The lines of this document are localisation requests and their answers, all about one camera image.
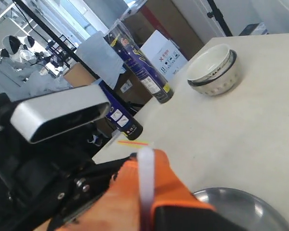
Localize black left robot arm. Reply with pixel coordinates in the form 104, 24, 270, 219
0, 91, 125, 231

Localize white cardboard box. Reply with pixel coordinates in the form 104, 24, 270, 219
140, 30, 188, 81

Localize tall dark blue canister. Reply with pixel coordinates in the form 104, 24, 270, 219
104, 19, 174, 104

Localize brown cardboard box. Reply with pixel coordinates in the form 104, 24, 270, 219
123, 0, 204, 60

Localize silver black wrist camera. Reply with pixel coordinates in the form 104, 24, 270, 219
10, 85, 110, 144

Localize pink straw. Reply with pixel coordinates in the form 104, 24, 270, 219
137, 147, 155, 231

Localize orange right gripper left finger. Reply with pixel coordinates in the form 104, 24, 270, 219
36, 154, 140, 231

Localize white ceramic bowl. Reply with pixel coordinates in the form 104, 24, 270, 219
186, 44, 242, 96

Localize round stainless steel plate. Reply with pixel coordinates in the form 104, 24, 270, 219
193, 187, 289, 231

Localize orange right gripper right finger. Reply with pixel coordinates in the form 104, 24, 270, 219
150, 149, 245, 231

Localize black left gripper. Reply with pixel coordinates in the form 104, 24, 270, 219
0, 126, 125, 231

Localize black tripod pole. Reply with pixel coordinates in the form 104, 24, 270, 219
13, 0, 100, 79

